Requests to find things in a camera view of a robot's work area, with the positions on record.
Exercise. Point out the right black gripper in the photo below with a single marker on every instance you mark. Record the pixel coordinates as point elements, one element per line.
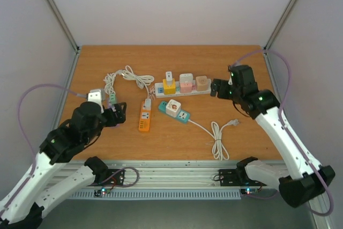
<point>223,89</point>

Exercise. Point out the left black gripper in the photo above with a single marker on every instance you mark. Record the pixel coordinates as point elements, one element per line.
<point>120,113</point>

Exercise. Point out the green small plug adapter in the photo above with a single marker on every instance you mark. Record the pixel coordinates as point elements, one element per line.
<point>112,98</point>

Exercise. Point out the beige cube socket adapter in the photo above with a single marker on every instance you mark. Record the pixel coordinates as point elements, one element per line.
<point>201,83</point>

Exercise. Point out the small white usb charger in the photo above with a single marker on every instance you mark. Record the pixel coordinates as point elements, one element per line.
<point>147,104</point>

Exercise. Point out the white round plug charger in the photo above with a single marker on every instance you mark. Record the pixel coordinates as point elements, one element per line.
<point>186,78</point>

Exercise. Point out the yellow cube socket adapter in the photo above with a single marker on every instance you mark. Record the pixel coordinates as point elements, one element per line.
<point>169,87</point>

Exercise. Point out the white cube charger back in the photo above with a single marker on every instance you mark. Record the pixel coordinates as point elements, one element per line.
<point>173,108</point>

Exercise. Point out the white square charger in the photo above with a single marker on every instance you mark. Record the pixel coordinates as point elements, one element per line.
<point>169,78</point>

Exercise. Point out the pink cube socket adapter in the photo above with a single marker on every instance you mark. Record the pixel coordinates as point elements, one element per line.
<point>186,87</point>

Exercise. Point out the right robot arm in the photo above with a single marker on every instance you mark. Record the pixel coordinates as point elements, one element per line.
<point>304,177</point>

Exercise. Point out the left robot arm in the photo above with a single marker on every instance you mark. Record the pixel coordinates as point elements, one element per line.
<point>31,200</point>

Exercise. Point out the purple power strip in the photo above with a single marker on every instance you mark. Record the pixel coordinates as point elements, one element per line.
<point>110,106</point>

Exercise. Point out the orange power strip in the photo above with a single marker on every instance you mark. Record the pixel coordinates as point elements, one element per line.
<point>144,119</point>

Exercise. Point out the teal power strip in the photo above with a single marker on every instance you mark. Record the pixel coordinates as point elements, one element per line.
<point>183,116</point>

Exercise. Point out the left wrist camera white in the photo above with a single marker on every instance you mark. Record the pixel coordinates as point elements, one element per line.
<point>97,96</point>

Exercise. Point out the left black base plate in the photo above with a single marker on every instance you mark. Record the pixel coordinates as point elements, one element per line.
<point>115,176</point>

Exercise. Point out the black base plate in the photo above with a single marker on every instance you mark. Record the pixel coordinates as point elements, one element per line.
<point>235,177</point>
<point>115,176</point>

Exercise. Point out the aluminium rail frame front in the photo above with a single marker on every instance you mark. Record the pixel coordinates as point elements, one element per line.
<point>174,174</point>

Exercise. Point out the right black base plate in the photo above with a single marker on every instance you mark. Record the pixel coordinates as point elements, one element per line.
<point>235,177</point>

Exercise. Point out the grey slotted cable duct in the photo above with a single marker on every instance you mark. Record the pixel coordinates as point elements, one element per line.
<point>157,194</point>

